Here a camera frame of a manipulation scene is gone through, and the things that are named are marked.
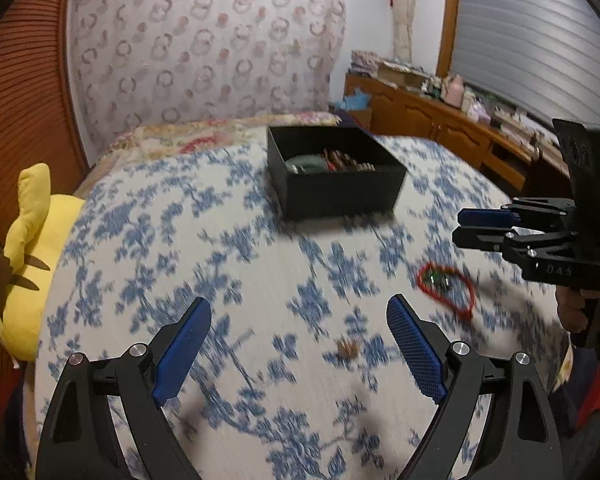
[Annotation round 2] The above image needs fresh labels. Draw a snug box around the cream tied curtain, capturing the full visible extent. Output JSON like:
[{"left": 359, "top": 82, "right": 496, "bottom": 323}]
[{"left": 387, "top": 0, "right": 414, "bottom": 63}]

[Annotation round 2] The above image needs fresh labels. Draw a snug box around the person's right hand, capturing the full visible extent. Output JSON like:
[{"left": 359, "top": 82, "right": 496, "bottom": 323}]
[{"left": 555, "top": 287, "right": 593, "bottom": 333}]

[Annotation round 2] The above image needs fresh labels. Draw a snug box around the blue plastic bag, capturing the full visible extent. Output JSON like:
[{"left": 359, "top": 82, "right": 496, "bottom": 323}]
[{"left": 332, "top": 89, "right": 373, "bottom": 111}]

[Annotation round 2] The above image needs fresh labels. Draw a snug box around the long wooden cabinet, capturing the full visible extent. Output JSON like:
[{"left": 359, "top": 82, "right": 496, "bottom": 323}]
[{"left": 344, "top": 71, "right": 571, "bottom": 183}]

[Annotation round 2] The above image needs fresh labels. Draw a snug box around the blue floral tablecloth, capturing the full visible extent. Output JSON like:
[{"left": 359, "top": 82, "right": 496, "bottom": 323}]
[{"left": 32, "top": 132, "right": 571, "bottom": 480}]

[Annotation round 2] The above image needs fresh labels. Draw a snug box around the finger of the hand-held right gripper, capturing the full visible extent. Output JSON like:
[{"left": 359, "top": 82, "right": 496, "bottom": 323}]
[
  {"left": 457, "top": 198, "right": 579, "bottom": 229},
  {"left": 452, "top": 226, "right": 577, "bottom": 254}
]

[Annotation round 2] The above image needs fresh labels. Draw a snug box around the grey window blind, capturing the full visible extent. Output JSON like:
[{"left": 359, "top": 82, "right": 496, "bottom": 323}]
[{"left": 450, "top": 0, "right": 600, "bottom": 121}]

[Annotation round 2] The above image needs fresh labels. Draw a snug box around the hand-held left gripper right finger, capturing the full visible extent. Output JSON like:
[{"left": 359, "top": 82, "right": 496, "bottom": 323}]
[{"left": 386, "top": 294, "right": 563, "bottom": 480}]

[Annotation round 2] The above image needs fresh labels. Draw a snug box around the yellow plush toy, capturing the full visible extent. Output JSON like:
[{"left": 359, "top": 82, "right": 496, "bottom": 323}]
[{"left": 0, "top": 162, "right": 88, "bottom": 361}]

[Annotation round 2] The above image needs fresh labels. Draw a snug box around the pale green jade bangle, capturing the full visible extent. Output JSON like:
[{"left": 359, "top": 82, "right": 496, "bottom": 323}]
[{"left": 285, "top": 156, "right": 327, "bottom": 175}]

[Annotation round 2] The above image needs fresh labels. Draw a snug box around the stack of folded cloths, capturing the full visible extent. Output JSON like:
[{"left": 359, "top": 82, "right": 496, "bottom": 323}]
[{"left": 351, "top": 50, "right": 381, "bottom": 77}]

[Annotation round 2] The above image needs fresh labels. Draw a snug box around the circle patterned curtain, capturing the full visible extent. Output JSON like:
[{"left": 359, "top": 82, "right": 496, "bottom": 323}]
[{"left": 67, "top": 0, "right": 348, "bottom": 158}]

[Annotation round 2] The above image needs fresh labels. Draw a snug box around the brown slatted wooden wardrobe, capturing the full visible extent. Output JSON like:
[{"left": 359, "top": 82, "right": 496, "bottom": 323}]
[{"left": 0, "top": 0, "right": 88, "bottom": 411}]

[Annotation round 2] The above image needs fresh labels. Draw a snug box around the dark blue blanket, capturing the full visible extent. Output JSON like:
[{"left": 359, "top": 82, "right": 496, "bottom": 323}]
[{"left": 550, "top": 345, "right": 600, "bottom": 428}]

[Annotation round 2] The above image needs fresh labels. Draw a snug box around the red string bracelet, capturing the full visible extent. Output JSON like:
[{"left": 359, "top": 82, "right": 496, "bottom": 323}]
[{"left": 416, "top": 262, "right": 477, "bottom": 318}]

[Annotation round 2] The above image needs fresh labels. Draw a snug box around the cardboard box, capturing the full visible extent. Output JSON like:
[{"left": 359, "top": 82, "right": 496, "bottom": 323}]
[{"left": 377, "top": 62, "right": 431, "bottom": 92}]

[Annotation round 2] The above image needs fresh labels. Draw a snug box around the large brown bead bracelet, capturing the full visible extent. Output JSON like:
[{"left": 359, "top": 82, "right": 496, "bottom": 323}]
[{"left": 322, "top": 148, "right": 377, "bottom": 174}]

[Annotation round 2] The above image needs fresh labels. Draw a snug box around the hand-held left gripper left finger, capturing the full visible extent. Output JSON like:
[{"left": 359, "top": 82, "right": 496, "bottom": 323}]
[{"left": 34, "top": 296, "right": 213, "bottom": 480}]

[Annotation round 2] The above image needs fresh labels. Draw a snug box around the black storage box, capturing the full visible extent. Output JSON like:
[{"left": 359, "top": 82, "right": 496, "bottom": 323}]
[{"left": 266, "top": 125, "right": 407, "bottom": 221}]

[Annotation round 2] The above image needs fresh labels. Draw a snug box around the floral bed sheet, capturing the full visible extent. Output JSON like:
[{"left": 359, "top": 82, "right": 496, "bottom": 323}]
[{"left": 87, "top": 110, "right": 343, "bottom": 171}]

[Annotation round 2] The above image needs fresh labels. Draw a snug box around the pink thermos jug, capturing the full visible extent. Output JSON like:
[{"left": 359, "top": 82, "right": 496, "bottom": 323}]
[{"left": 445, "top": 74, "right": 465, "bottom": 107}]

